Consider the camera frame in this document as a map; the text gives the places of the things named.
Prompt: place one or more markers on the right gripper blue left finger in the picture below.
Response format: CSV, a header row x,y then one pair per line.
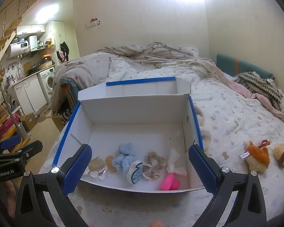
x,y
74,167

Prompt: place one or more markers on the beige lace scrunchie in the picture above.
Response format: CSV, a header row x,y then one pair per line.
x,y
153,166

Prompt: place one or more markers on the brown round plush toy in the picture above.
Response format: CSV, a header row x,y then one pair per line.
x,y
279,154

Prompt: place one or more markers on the teal cushion with orange stripe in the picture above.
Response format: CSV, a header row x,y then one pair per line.
x,y
233,67

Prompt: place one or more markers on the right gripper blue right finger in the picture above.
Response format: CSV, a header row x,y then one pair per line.
x,y
207,169

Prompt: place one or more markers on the clear plastic bag with trinkets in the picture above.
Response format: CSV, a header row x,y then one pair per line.
x,y
97,169

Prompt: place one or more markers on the orange and cream plush toy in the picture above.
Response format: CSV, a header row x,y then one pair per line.
x,y
257,157

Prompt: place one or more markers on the light blue fluffy sock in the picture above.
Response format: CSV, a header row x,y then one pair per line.
x,y
127,164

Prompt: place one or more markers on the beige crumpled duvet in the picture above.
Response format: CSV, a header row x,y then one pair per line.
x,y
129,62

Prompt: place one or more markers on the cardboard box on floor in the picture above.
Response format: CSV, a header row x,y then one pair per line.
x,y
28,121

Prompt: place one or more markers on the pink soft toy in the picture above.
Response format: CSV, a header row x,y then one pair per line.
x,y
170,183

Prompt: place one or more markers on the white and blue cardboard box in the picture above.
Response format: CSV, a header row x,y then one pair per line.
x,y
153,114

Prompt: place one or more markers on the person's left hand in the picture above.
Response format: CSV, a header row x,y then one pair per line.
x,y
8,197

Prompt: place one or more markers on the white fluffy sock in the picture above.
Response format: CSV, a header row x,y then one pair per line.
x,y
172,167

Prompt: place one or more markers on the white water heater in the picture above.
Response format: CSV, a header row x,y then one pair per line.
x,y
17,48

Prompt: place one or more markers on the striped knitted blanket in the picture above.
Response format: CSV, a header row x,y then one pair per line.
x,y
266,87

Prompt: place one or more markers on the white washing machine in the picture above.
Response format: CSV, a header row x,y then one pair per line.
x,y
46,79

